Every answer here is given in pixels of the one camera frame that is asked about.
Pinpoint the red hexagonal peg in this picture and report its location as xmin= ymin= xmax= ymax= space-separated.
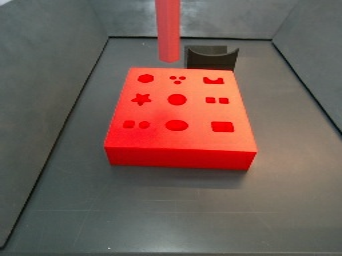
xmin=155 ymin=0 xmax=180 ymax=63

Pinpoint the red shape-sorter block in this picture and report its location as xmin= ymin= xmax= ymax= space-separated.
xmin=104 ymin=68 xmax=258 ymax=170

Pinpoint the black curved holder block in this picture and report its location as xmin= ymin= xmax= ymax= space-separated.
xmin=184 ymin=45 xmax=239 ymax=71

